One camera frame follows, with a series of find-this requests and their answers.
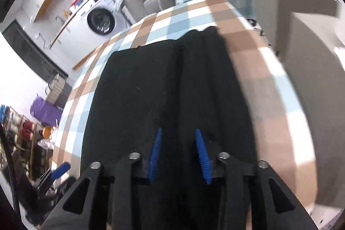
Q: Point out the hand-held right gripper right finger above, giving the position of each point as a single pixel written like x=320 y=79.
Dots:
x=202 y=157

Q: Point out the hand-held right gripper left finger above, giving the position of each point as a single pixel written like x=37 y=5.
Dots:
x=155 y=157

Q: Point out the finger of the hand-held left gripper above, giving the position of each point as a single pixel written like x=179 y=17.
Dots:
x=60 y=170

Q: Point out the black knit sweater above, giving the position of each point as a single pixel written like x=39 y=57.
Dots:
x=140 y=90

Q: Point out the orange paper bowl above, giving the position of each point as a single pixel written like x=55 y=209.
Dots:
x=48 y=132

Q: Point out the shoe rack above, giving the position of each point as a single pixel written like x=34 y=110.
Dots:
x=24 y=135

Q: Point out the purple bag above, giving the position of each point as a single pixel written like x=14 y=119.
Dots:
x=45 y=112

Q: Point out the woven laundry basket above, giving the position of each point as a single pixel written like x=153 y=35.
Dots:
x=58 y=91

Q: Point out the checked table cover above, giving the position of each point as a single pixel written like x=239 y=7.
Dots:
x=269 y=100

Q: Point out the dark glass door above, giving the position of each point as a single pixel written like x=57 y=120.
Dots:
x=29 y=52

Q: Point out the beige box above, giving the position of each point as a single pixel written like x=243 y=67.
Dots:
x=315 y=84
x=283 y=3

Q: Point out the white base cabinet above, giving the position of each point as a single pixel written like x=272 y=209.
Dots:
x=67 y=28

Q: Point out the white washing machine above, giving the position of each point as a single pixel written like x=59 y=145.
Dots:
x=102 y=21

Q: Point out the black faucet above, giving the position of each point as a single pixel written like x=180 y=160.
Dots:
x=59 y=19

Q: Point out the orange bottle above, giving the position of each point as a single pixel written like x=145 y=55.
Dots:
x=66 y=12

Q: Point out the red box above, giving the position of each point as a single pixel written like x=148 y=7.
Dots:
x=76 y=1

